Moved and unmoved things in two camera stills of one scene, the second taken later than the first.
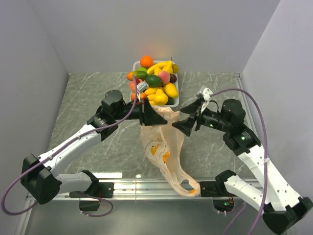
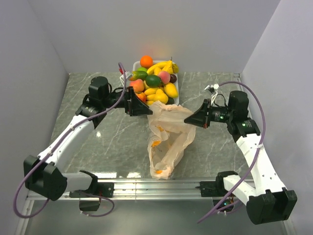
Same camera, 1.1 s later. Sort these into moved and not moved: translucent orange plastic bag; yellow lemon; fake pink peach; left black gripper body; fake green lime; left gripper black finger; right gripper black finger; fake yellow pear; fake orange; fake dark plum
Moved: left black gripper body; left gripper black finger; right gripper black finger; translucent orange plastic bag
Not moved: fake dark plum; fake yellow pear; yellow lemon; fake pink peach; fake orange; fake green lime
